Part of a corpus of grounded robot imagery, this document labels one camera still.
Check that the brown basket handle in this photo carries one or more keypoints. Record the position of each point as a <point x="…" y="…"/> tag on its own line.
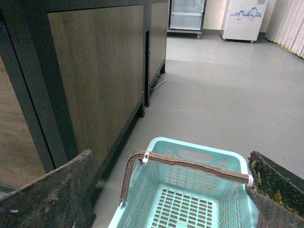
<point x="148" y="156"/>

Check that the white curtain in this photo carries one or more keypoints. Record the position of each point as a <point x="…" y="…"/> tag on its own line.
<point x="286" y="26"/>

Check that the white chest freezer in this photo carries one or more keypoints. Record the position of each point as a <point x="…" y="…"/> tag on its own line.
<point x="243" y="19"/>

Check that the glass door display fridge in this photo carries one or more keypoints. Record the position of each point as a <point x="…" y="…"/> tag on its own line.
<point x="186" y="16"/>

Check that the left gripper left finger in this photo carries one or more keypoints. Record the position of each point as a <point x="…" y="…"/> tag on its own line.
<point x="59" y="199"/>

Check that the dark wooden display stand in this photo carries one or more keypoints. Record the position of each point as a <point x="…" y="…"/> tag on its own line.
<point x="81" y="71"/>

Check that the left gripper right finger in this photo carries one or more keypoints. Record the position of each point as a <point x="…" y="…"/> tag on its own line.
<point x="277" y="193"/>

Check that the light blue plastic basket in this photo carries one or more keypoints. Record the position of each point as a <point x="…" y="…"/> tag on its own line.
<point x="165" y="196"/>

